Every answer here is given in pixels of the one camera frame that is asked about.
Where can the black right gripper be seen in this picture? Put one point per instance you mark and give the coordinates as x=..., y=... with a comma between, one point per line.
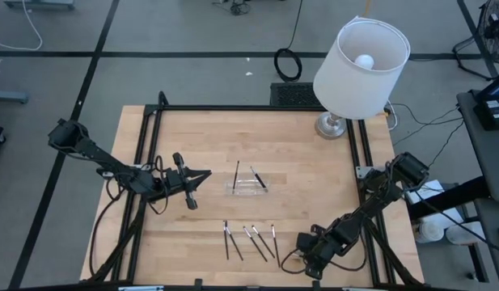
x=314, y=254

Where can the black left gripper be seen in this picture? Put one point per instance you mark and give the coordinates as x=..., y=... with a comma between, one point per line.
x=178, y=182

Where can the clear acrylic brush organizer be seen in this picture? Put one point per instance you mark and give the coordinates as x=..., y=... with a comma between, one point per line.
x=247, y=188

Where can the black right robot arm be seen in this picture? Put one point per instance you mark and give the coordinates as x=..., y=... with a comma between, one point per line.
x=374, y=202

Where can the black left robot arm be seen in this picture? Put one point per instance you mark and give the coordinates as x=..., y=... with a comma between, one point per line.
x=107, y=161

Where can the silver aluminium extrusion piece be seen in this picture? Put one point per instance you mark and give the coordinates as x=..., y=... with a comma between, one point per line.
x=142, y=288
x=364, y=289

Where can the white paper towel roll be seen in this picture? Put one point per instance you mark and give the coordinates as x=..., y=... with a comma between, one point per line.
x=433, y=228
x=463, y=234

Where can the white box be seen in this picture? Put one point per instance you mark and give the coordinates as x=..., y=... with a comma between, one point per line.
x=425, y=198

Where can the black floor vent grille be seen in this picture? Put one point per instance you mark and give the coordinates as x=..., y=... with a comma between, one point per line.
x=293, y=95

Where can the white shade silver table lamp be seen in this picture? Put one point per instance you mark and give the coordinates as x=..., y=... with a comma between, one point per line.
x=354, y=89

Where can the grey side table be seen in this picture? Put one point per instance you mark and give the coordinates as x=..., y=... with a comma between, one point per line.
x=483, y=161

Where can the grey table foot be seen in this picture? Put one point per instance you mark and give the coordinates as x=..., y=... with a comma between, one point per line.
x=8, y=97
x=39, y=4

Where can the black computer box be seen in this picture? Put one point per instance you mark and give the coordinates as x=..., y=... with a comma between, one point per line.
x=491, y=117

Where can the black floor fan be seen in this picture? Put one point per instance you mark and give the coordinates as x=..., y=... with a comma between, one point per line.
x=493, y=24

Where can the black aluminium table frame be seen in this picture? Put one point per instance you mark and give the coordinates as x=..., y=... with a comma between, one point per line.
x=253, y=108

